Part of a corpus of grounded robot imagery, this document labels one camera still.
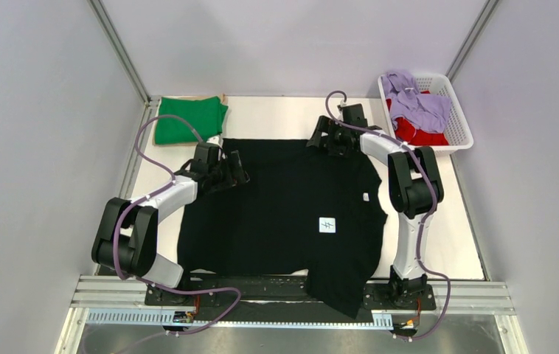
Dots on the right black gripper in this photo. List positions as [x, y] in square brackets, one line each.
[325, 125]

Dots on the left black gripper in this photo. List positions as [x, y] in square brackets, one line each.
[238, 175]

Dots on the black t shirt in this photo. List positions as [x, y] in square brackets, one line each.
[302, 209]

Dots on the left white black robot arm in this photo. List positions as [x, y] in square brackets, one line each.
[127, 237]

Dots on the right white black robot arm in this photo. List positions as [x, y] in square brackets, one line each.
[415, 189]

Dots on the folded green t shirt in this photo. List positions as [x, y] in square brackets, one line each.
[186, 119]

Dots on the red t shirt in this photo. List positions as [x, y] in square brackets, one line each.
[413, 136]

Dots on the lilac t shirt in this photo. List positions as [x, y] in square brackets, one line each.
[427, 112]

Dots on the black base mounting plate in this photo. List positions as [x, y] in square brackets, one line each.
[280, 299]

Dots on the white plastic laundry basket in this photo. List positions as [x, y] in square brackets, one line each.
[457, 132]

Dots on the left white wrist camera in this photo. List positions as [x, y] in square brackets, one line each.
[216, 140]

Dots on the aluminium frame rail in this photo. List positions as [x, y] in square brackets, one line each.
[118, 46]

